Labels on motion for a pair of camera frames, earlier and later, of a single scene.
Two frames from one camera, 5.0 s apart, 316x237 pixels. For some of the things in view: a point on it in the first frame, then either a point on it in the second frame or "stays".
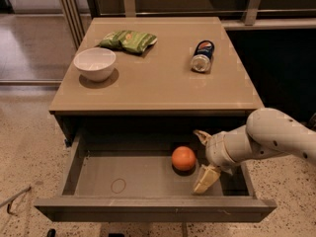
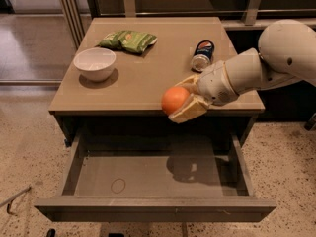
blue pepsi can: x=201 y=56 stays
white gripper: x=215 y=151 -> x=214 y=83
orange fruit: x=183 y=158 -> x=173 y=98
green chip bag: x=129 y=40 stays
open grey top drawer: x=123 y=175 stays
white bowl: x=95 y=64 stays
